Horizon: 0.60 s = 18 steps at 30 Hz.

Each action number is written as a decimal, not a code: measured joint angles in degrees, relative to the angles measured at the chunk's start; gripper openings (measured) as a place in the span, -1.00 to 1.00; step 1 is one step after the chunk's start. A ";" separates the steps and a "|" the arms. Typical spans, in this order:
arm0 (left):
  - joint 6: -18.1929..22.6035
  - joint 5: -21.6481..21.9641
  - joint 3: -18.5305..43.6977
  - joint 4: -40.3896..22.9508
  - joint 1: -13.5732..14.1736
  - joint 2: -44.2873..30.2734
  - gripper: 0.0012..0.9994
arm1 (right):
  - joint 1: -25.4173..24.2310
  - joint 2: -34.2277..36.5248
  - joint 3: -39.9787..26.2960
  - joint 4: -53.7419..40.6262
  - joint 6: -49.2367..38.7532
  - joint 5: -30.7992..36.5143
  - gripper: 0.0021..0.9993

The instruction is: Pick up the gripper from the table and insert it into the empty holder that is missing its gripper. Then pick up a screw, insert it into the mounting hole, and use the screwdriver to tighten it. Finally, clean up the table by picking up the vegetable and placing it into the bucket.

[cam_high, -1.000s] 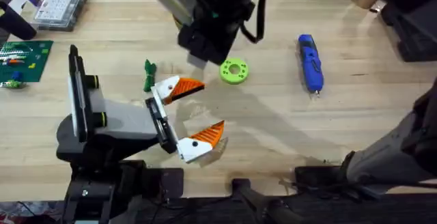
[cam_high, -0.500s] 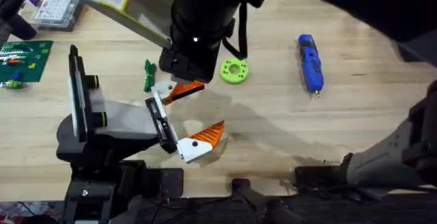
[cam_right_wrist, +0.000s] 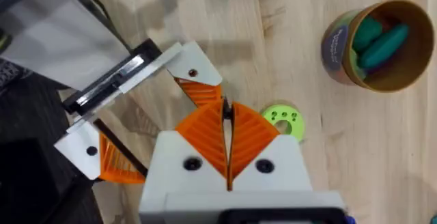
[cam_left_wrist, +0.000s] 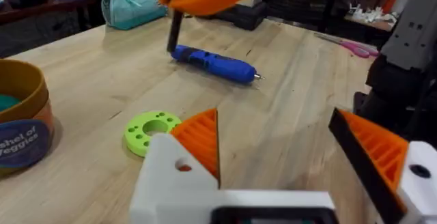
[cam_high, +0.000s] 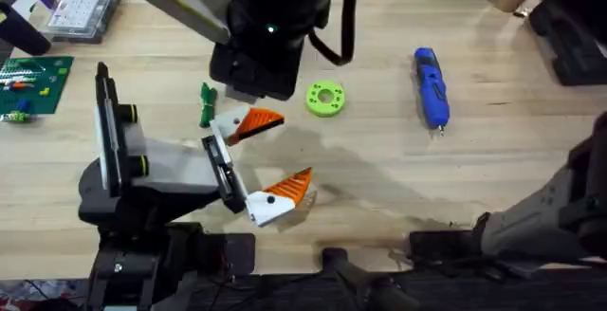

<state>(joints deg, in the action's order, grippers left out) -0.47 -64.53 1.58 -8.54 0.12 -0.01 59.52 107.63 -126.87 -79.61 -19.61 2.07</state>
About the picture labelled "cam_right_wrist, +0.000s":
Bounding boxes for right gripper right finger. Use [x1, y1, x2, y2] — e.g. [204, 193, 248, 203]
[228, 101, 314, 193]

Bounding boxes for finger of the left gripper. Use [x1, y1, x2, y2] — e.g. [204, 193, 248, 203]
[165, 40, 223, 108]
[53, 118, 148, 185]

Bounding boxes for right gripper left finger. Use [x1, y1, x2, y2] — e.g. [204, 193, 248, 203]
[139, 98, 229, 218]

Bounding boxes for green disc with holes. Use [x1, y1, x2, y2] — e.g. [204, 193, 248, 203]
[260, 103, 306, 143]

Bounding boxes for brown tub with toys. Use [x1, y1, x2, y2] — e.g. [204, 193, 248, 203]
[320, 0, 436, 93]

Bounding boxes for black cable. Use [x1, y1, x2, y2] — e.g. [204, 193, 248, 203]
[75, 0, 134, 54]

